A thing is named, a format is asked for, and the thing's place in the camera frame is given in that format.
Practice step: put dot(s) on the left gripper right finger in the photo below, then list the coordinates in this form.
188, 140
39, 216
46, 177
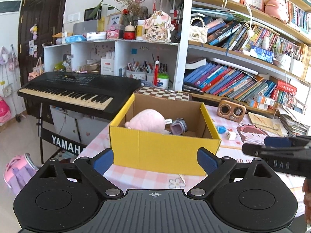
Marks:
218, 171

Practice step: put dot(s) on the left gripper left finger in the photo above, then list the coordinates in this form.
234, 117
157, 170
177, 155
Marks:
93, 170

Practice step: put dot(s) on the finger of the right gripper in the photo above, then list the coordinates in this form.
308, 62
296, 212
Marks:
277, 142
279, 159

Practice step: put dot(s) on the white wall charger plug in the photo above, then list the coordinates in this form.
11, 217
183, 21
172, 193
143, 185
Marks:
231, 135

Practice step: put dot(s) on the blue bag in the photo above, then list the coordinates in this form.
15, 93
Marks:
221, 129

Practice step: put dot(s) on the grey purple toy camera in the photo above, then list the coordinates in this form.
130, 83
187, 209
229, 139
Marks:
178, 127

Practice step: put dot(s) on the pink plush pig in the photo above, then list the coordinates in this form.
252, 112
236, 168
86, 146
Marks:
148, 120

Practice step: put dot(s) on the person right hand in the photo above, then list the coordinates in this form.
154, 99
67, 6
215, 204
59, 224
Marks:
307, 201

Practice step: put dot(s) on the messy paper stack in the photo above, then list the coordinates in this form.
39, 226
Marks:
294, 122

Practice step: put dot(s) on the orange white box upper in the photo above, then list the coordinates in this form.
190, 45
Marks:
264, 100

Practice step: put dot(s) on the orange white box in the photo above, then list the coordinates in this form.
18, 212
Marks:
255, 104
264, 100

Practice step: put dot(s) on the orange white box lower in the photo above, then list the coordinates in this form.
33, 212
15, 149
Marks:
255, 104

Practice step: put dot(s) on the brown retro radio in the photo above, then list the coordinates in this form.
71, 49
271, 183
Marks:
231, 110

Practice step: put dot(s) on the red dictionary book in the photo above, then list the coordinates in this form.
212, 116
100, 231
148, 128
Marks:
284, 86

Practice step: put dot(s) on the yellow cardboard box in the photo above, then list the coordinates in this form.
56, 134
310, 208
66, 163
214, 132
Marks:
158, 152

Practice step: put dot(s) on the black electronic keyboard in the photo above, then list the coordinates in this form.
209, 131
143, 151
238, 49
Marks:
91, 94

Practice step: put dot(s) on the pink school backpack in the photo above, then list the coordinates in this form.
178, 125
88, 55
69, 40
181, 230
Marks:
19, 171

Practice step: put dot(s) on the wooden chess board box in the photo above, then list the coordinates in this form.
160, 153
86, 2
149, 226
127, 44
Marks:
164, 94

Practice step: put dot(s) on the white bookshelf unit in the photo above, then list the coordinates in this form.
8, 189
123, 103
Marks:
113, 53

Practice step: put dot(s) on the white green lidded jar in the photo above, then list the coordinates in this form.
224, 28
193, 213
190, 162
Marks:
162, 81

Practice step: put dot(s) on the red tassel pendant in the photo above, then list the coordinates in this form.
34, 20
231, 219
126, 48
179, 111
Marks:
155, 74

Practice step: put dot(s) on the white quilted handbag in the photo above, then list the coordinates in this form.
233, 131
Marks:
198, 31

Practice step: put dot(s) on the red round jar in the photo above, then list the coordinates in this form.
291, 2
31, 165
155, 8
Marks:
129, 32

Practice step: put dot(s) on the pink pig ornament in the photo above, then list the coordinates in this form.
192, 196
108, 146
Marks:
158, 27

